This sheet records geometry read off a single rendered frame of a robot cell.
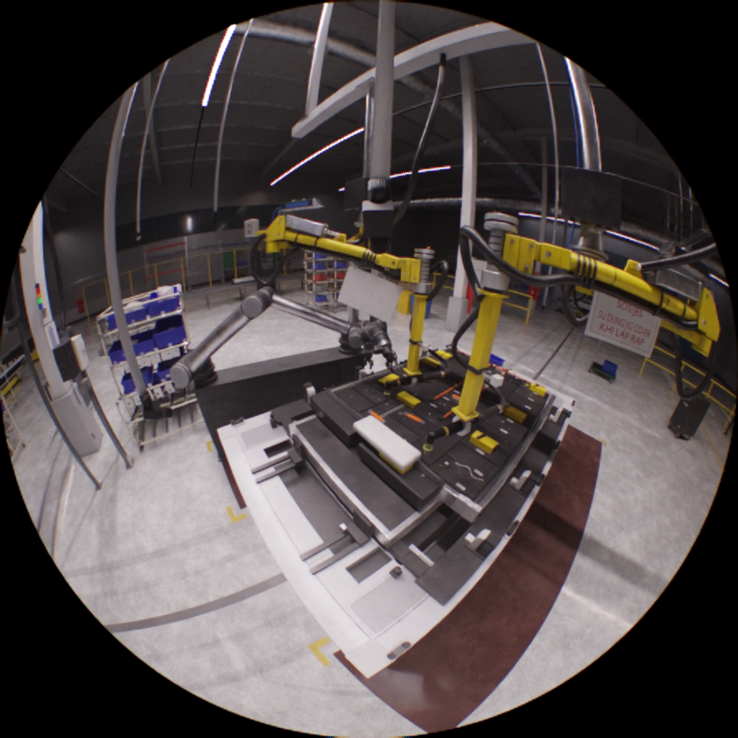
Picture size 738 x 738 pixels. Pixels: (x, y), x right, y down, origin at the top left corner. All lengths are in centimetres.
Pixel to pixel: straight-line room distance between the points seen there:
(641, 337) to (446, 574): 118
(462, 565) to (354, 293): 149
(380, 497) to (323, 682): 142
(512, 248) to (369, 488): 110
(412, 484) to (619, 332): 100
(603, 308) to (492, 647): 207
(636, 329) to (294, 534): 162
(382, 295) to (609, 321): 111
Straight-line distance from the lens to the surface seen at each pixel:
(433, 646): 203
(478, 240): 75
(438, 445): 142
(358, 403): 167
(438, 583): 117
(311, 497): 145
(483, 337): 86
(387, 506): 116
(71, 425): 411
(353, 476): 125
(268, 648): 206
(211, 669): 223
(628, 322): 104
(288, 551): 124
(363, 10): 1019
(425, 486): 111
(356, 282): 145
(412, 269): 133
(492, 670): 219
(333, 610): 115
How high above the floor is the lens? 197
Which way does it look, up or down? 28 degrees down
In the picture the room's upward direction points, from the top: 3 degrees clockwise
